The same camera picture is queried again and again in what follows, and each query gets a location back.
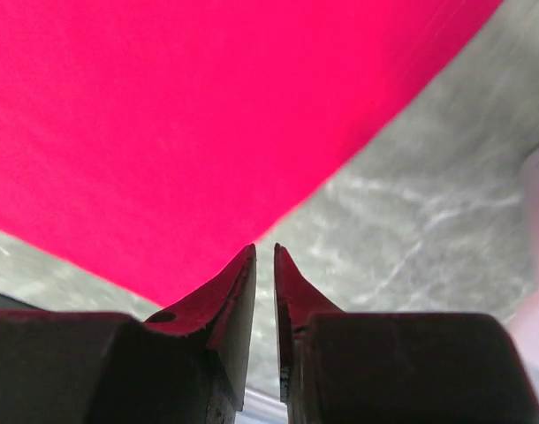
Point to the red t shirt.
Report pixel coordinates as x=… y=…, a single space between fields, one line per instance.
x=148 y=141

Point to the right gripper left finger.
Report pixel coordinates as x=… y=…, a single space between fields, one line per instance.
x=221 y=310

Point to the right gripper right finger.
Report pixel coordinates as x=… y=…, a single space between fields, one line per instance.
x=296 y=300

